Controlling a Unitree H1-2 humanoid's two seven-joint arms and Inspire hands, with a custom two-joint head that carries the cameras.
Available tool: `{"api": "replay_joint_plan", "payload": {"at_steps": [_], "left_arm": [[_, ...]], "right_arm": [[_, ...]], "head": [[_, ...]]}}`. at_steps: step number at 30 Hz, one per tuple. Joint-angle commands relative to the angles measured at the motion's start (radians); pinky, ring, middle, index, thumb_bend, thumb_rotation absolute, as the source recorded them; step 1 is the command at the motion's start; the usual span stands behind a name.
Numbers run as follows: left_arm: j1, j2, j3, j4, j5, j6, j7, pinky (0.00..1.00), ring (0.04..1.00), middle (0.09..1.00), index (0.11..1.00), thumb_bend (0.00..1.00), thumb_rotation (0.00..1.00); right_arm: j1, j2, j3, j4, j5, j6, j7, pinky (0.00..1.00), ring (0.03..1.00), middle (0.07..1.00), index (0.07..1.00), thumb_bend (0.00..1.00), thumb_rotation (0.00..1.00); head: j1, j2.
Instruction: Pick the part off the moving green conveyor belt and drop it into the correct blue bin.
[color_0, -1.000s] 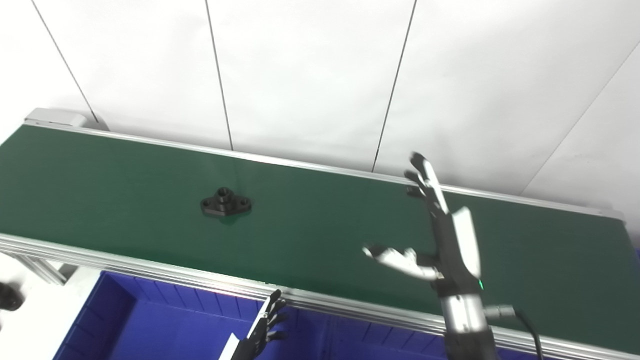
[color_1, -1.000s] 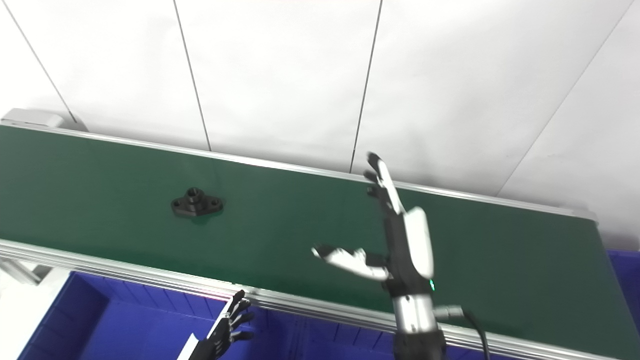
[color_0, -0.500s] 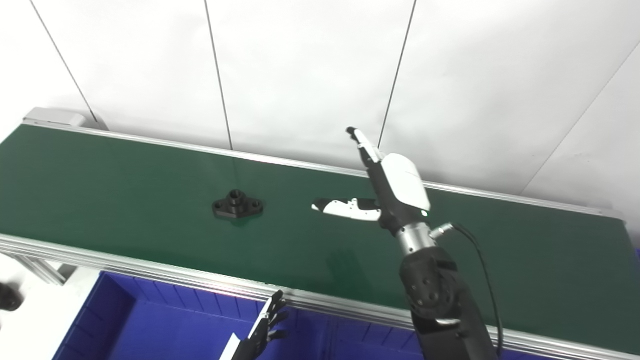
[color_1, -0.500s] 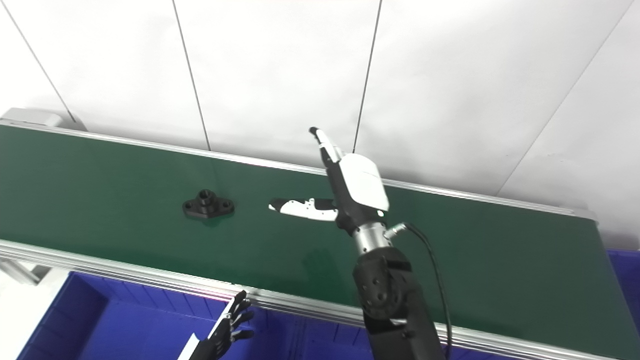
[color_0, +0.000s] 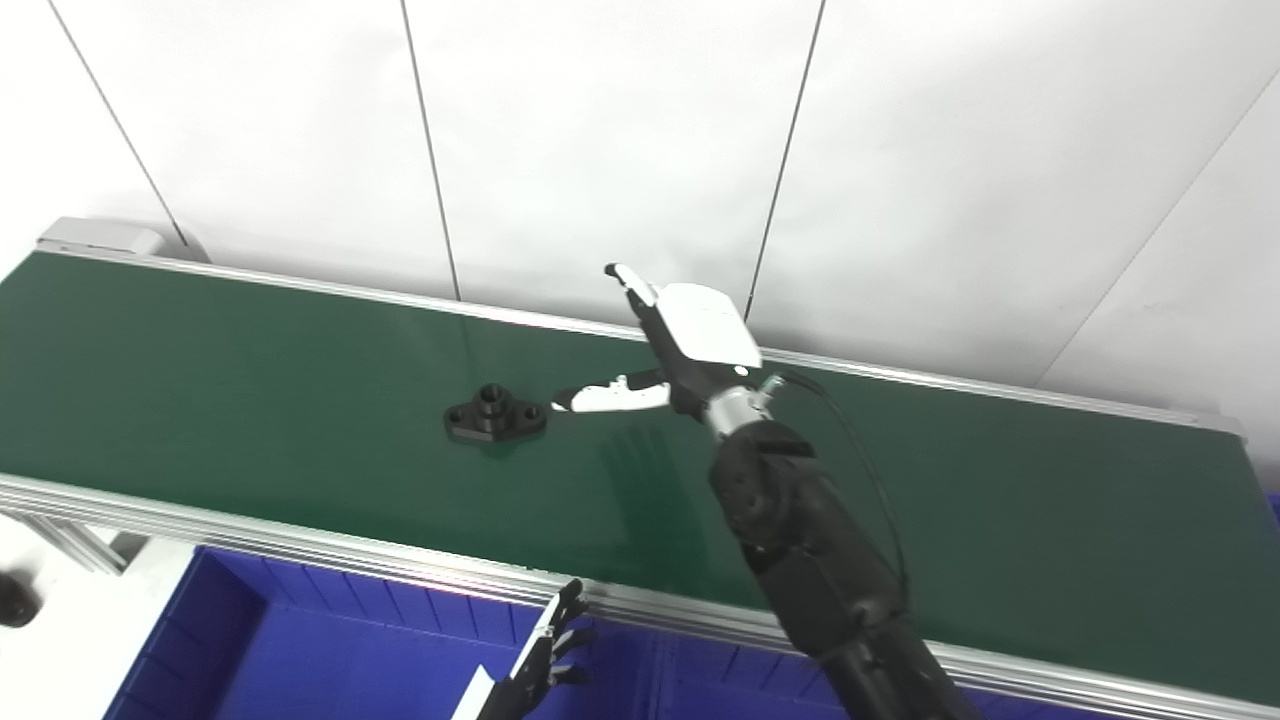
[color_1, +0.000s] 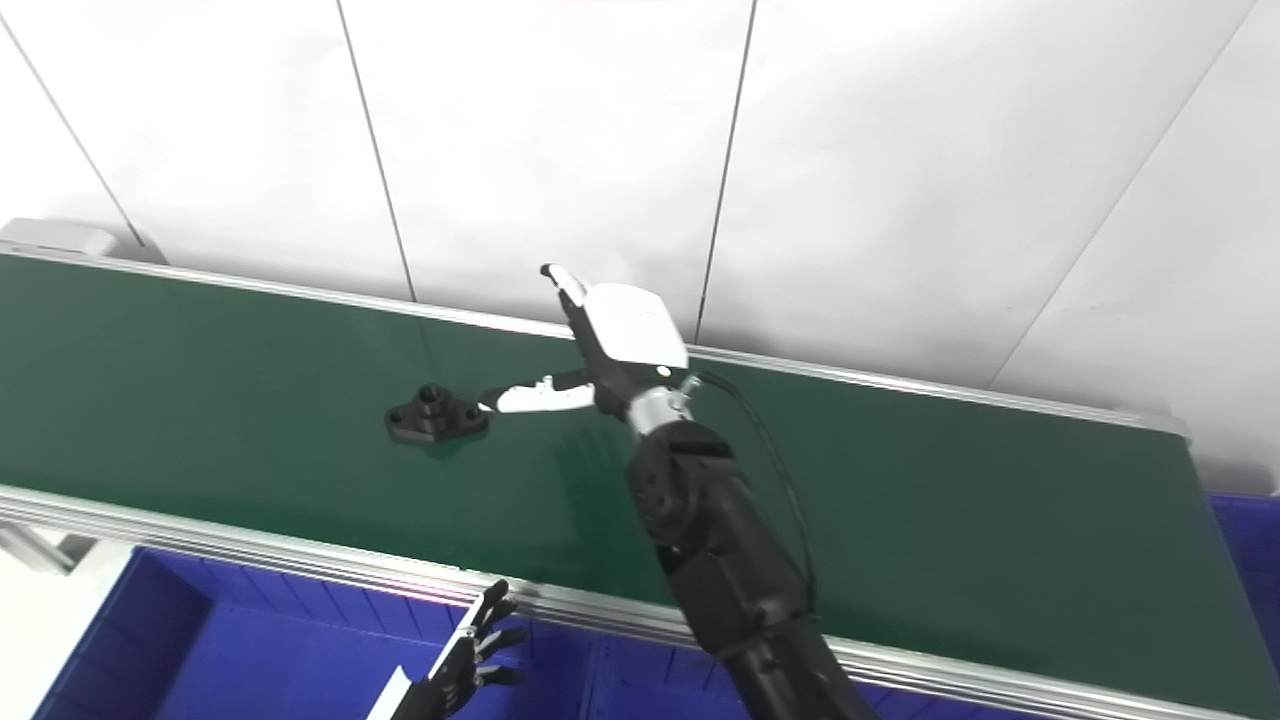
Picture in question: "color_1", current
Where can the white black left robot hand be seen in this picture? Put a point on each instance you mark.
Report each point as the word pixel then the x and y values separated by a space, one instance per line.
pixel 455 675

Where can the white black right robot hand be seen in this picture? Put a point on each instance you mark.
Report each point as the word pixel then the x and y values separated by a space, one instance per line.
pixel 630 335

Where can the black flanged machine part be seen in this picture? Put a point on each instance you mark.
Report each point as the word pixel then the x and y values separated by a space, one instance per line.
pixel 432 415

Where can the blue plastic bin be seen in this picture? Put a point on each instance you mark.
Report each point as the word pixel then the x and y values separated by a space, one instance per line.
pixel 300 560
pixel 1250 580
pixel 260 650
pixel 660 685

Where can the green conveyor belt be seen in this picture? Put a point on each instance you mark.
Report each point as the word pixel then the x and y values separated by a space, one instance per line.
pixel 250 400

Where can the aluminium conveyor support leg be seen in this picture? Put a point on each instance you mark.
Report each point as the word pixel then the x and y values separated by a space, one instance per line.
pixel 30 548

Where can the grey conveyor end housing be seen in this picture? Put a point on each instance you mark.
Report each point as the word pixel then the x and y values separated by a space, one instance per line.
pixel 55 238

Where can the aluminium conveyor side rail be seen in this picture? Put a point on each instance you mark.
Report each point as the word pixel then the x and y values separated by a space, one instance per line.
pixel 300 292

